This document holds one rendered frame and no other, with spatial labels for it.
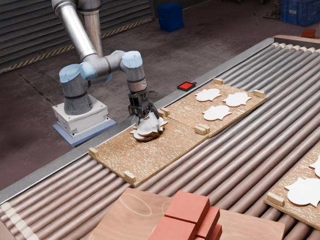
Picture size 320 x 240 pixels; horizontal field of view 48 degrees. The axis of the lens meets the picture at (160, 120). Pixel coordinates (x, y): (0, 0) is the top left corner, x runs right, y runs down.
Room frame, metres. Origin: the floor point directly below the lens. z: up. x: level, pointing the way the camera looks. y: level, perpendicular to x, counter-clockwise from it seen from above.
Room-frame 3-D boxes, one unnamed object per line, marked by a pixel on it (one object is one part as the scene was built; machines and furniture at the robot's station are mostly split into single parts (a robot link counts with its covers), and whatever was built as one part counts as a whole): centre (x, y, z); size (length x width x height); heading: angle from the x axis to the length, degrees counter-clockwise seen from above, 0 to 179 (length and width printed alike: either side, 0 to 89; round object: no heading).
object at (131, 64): (1.36, 0.07, 1.28); 0.09 x 0.08 x 0.11; 26
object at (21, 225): (1.54, -0.18, 0.90); 1.95 x 0.05 x 0.05; 127
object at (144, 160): (1.31, 0.07, 0.93); 0.41 x 0.35 x 0.02; 126
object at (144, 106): (1.36, 0.07, 1.12); 0.09 x 0.08 x 0.12; 145
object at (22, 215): (1.58, -0.15, 0.90); 1.95 x 0.05 x 0.05; 127
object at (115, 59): (1.44, 0.12, 1.28); 0.11 x 0.11 x 0.08; 26
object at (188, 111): (1.55, -0.27, 0.93); 0.41 x 0.35 x 0.02; 125
